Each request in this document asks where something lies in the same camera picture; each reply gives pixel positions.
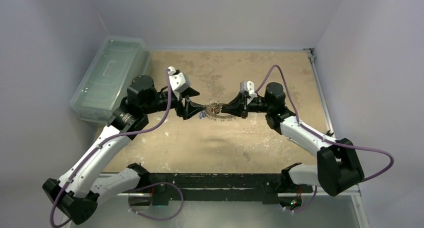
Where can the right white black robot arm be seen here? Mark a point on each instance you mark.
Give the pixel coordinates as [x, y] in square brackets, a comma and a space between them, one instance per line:
[337, 165]

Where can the large keyring with keys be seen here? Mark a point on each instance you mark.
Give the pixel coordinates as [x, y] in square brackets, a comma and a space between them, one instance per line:
[213, 111]

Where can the aluminium frame rail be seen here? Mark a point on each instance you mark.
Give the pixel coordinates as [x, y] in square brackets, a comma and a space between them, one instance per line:
[287, 98]

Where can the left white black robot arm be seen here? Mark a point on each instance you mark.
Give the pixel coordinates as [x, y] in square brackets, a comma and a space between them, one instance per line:
[78, 193]

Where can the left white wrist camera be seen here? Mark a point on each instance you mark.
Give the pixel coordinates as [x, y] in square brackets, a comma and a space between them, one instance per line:
[179, 81]

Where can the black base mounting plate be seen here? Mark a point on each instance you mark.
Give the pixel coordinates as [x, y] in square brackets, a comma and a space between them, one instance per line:
[244, 187]

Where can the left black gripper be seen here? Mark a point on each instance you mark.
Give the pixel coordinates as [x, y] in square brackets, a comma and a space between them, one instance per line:
[191, 107]

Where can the translucent green plastic storage box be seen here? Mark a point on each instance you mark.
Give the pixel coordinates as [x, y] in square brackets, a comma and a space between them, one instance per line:
[104, 85]

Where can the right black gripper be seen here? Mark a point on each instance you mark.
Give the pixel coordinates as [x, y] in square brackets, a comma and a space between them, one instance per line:
[244, 105]

